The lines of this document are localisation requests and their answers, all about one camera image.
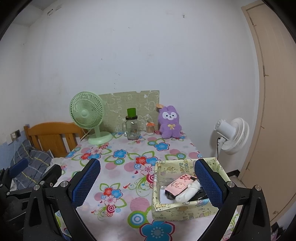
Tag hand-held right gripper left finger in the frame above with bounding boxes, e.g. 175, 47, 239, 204
23, 159, 101, 241

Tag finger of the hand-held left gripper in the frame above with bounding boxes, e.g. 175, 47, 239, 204
0, 158, 28, 186
6, 164, 62, 196

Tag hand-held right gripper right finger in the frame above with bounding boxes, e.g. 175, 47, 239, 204
194, 158, 271, 241

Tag black cloth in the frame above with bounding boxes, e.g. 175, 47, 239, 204
185, 188, 210, 202

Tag pink phone case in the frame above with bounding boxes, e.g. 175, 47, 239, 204
165, 175, 197, 195

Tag yellow cartoon print box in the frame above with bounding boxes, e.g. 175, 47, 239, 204
151, 157, 230, 219

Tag white floral cloth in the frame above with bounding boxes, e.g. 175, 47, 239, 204
50, 157, 70, 172

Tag grey plaid cloth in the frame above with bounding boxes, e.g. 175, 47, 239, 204
9, 139, 53, 189

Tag floral tablecloth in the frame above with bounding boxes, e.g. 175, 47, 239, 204
50, 132, 241, 241

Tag white standing fan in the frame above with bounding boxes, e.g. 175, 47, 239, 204
214, 117, 250, 158

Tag purple plush bunny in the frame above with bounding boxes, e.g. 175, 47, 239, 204
156, 103, 183, 139

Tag green desk fan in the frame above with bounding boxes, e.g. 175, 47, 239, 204
69, 91, 114, 145

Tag glass mug jar green lid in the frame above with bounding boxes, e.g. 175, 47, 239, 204
122, 108, 140, 141

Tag green patterned board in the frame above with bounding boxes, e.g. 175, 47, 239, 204
99, 90, 160, 133

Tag beige door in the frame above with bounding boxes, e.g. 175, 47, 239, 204
238, 0, 296, 226

